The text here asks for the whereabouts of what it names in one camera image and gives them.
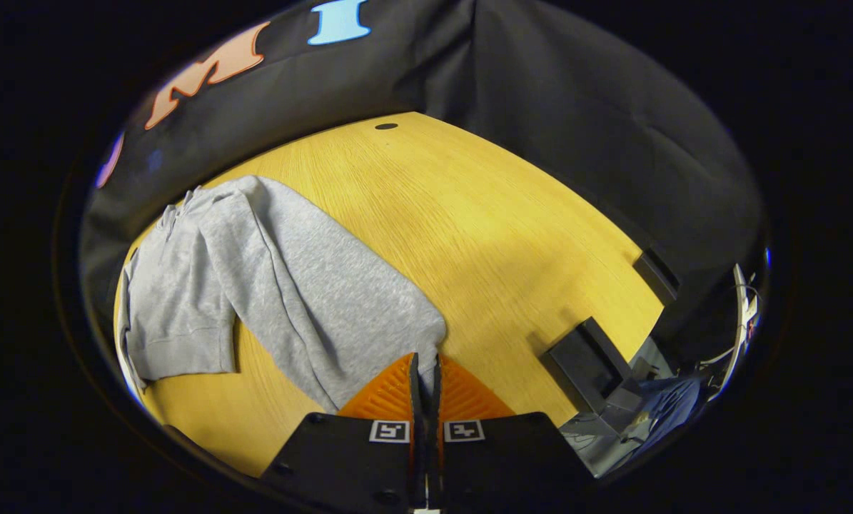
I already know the white equipment with cables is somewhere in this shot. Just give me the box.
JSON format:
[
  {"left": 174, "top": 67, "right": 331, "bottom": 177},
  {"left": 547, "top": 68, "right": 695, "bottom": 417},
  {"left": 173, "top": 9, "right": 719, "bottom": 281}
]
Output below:
[{"left": 712, "top": 263, "right": 761, "bottom": 390}]

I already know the grey zip-neck sweatshirt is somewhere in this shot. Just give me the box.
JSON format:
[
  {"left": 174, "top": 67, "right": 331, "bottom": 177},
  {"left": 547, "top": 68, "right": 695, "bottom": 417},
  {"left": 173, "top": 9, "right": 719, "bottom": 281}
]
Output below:
[{"left": 116, "top": 175, "right": 447, "bottom": 415}]

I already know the black backdrop cloth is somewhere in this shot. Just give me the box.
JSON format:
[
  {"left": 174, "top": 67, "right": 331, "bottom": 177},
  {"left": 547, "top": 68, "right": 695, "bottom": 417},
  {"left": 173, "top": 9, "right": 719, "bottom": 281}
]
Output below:
[{"left": 80, "top": 0, "right": 766, "bottom": 343}]

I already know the small black block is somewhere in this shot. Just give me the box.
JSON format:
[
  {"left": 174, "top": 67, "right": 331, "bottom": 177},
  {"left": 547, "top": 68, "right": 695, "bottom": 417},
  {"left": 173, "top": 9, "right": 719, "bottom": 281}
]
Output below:
[{"left": 632, "top": 250, "right": 681, "bottom": 306}]

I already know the dark blue cloth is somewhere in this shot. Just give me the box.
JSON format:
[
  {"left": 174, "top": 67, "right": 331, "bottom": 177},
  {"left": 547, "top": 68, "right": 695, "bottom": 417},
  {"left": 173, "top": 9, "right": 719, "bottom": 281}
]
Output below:
[{"left": 637, "top": 375, "right": 709, "bottom": 433}]

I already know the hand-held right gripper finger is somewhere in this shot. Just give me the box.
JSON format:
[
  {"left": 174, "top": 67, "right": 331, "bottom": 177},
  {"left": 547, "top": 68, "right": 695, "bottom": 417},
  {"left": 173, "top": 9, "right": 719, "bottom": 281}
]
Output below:
[
  {"left": 258, "top": 352, "right": 427, "bottom": 511},
  {"left": 426, "top": 353, "right": 595, "bottom": 511}
]

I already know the black rectangular holder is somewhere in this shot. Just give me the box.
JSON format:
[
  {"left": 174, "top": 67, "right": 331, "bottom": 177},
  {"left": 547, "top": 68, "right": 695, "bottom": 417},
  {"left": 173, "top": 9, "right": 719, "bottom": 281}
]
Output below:
[{"left": 540, "top": 318, "right": 645, "bottom": 416}]

